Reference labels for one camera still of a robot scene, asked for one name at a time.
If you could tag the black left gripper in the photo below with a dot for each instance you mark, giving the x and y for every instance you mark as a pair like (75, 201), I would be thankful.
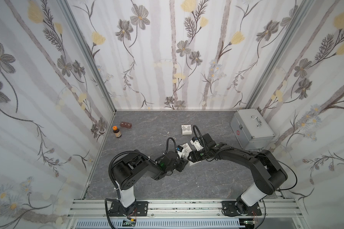
(181, 163)

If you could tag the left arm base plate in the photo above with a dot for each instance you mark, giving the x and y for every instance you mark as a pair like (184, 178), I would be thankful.
(138, 209)

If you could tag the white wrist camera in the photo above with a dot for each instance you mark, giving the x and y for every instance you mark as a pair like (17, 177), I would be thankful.
(196, 143)
(180, 151)

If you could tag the white bow gift box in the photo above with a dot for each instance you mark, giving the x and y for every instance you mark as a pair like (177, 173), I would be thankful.
(187, 148)
(186, 129)

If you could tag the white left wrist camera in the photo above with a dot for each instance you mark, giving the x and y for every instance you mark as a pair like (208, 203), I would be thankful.
(180, 151)

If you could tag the aluminium mounting rail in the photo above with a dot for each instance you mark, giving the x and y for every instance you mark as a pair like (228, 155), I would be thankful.
(190, 208)

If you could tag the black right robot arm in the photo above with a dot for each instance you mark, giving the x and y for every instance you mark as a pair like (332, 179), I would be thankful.
(267, 172)

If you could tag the far white bow gift box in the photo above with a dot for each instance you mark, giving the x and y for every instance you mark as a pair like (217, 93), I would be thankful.
(186, 129)

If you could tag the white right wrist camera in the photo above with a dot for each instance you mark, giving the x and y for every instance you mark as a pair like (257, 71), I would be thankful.
(196, 143)

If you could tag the brown bottle orange cap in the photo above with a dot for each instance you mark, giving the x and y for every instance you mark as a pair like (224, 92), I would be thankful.
(116, 131)

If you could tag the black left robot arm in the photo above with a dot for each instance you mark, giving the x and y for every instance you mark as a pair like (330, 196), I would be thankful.
(128, 167)

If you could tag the left white bow gift box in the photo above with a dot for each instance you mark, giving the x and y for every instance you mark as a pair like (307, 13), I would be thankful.
(187, 148)

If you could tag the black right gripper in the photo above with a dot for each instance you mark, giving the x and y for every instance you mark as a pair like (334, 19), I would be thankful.
(193, 156)

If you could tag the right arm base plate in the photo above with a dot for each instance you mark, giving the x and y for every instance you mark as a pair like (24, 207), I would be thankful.
(235, 209)

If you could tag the white slotted cable duct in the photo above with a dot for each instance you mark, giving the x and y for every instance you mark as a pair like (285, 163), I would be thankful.
(177, 224)

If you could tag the small brown block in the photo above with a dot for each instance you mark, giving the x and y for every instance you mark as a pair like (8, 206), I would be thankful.
(126, 124)

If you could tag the silver aluminium first aid case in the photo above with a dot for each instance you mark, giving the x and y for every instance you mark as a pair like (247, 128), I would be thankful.
(251, 130)

